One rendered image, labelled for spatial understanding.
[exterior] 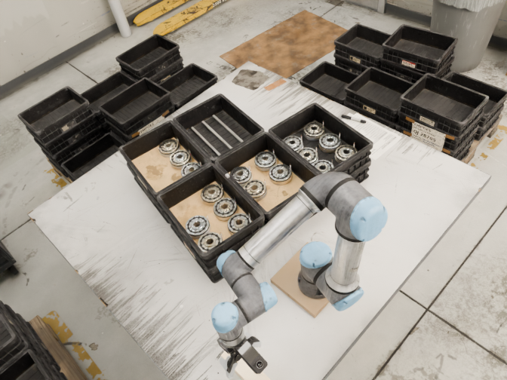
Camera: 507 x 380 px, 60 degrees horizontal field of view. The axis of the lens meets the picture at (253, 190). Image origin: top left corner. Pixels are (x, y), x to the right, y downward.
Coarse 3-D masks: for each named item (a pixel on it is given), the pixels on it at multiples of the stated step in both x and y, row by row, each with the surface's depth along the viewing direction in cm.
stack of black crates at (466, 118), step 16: (432, 80) 270; (416, 96) 274; (432, 96) 272; (448, 96) 269; (464, 96) 261; (480, 96) 253; (400, 112) 266; (416, 112) 258; (432, 112) 249; (448, 112) 261; (464, 112) 259; (480, 112) 257; (400, 128) 274; (432, 128) 256; (448, 128) 249; (464, 128) 246; (448, 144) 256; (464, 144) 262
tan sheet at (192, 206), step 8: (200, 192) 199; (224, 192) 198; (184, 200) 198; (192, 200) 197; (200, 200) 197; (176, 208) 195; (184, 208) 195; (192, 208) 194; (200, 208) 194; (208, 208) 193; (240, 208) 191; (176, 216) 192; (184, 216) 192; (208, 216) 190; (184, 224) 189; (216, 224) 187; (224, 224) 186; (240, 224) 185; (224, 232) 184
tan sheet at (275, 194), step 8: (256, 168) 205; (256, 176) 201; (264, 176) 201; (296, 176) 198; (272, 184) 197; (288, 184) 196; (296, 184) 196; (272, 192) 194; (280, 192) 194; (288, 192) 193; (264, 200) 192; (272, 200) 191; (280, 200) 191; (264, 208) 189
